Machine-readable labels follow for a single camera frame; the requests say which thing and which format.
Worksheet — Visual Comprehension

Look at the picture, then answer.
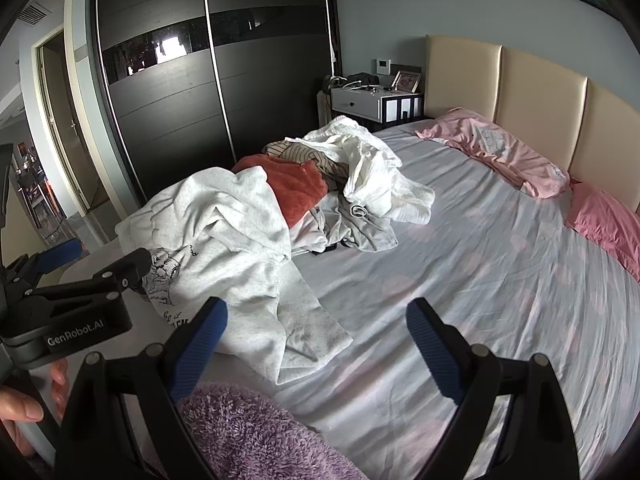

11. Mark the grey printed sweatshirt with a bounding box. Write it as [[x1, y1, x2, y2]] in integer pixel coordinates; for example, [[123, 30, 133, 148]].
[[115, 165, 353, 386]]

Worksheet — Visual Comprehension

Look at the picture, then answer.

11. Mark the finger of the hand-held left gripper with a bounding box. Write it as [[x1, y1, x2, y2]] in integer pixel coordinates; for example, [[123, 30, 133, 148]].
[[30, 248, 152, 306], [7, 237, 83, 286]]

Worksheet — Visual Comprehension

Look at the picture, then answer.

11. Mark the photo frame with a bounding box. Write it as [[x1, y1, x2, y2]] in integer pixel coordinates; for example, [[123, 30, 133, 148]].
[[391, 71, 422, 93]]

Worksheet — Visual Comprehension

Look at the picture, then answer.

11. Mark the interior door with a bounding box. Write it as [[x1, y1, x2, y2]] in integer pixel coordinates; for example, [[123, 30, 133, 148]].
[[32, 27, 113, 221]]

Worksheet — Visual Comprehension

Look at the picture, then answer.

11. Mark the rust orange garment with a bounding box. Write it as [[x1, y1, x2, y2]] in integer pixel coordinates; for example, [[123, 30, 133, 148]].
[[231, 154, 328, 226]]

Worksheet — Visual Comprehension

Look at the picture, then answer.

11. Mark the black sliding wardrobe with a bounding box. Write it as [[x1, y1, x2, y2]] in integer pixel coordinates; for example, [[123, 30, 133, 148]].
[[90, 0, 343, 211]]

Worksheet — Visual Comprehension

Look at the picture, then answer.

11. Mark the pink pillow with cloud print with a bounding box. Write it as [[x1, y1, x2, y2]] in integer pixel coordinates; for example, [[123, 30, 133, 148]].
[[415, 107, 572, 199]]

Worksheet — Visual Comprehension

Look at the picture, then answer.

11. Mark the ceiling air vent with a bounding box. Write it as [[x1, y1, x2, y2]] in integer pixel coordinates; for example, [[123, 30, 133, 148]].
[[17, 4, 50, 27]]

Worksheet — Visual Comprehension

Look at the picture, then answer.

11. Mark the bed with dotted grey sheet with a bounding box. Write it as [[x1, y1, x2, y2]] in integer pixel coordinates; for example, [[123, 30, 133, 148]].
[[60, 115, 640, 480]]

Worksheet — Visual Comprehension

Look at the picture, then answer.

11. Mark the person's left hand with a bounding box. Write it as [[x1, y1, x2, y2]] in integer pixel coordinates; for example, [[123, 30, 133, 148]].
[[0, 357, 70, 456]]

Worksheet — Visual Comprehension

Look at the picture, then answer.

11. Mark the cluttered hallway shelf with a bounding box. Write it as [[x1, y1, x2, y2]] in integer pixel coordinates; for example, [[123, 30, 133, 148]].
[[12, 142, 66, 241]]

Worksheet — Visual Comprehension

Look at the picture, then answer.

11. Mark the white garment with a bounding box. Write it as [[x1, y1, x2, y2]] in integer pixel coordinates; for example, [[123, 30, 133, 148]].
[[285, 115, 436, 223]]

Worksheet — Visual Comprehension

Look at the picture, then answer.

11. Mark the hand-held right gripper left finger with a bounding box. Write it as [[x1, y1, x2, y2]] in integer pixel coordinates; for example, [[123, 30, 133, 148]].
[[52, 296, 229, 480]]

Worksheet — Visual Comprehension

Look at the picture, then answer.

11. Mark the light grey garment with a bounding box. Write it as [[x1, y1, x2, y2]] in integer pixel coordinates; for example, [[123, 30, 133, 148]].
[[290, 192, 398, 256]]

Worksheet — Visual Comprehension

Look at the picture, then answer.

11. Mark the plain pink pillow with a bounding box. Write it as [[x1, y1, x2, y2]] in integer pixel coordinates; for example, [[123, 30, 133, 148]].
[[565, 181, 640, 283]]

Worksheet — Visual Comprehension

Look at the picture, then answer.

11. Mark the white bedside table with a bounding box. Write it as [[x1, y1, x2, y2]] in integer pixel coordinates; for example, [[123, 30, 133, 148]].
[[316, 85, 426, 126]]

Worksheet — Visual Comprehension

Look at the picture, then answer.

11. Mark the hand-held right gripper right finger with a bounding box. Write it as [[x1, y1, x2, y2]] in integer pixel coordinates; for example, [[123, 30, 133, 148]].
[[405, 297, 583, 480]]

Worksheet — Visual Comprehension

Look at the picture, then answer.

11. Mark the beige striped garment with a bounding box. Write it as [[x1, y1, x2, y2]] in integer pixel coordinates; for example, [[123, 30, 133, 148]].
[[263, 141, 351, 192]]

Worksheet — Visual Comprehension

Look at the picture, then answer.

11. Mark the cream padded headboard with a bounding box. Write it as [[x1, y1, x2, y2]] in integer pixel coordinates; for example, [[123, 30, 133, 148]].
[[424, 35, 640, 213]]

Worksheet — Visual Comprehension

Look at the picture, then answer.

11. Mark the purple fleece robe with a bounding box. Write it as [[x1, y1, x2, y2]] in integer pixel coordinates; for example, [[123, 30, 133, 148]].
[[170, 382, 371, 480]]

